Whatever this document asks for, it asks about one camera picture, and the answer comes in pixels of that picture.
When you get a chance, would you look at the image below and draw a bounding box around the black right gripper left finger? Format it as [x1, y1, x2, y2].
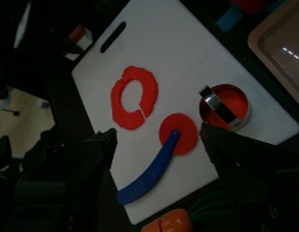
[16, 127, 120, 232]

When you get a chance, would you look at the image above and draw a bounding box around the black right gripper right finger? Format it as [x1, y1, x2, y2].
[201, 121, 299, 232]

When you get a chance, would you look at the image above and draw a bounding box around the orange salmon sushi toy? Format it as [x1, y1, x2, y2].
[140, 208, 195, 232]

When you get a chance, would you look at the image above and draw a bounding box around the white plastic cutting board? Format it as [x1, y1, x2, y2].
[71, 0, 299, 227]

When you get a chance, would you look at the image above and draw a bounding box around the green toy food piece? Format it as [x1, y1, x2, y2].
[189, 189, 239, 227]

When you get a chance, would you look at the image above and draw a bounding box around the tan plastic tray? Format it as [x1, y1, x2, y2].
[247, 0, 299, 109]

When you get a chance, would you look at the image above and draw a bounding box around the wooden box with red face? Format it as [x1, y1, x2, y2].
[63, 24, 95, 62]

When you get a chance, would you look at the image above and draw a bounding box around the small blue toy piece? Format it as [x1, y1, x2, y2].
[215, 4, 249, 32]

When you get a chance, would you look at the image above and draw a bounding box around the round metal cutter with handle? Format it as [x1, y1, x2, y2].
[198, 83, 254, 132]

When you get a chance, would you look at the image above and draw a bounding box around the orange play dough ring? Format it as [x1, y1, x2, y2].
[111, 65, 162, 131]

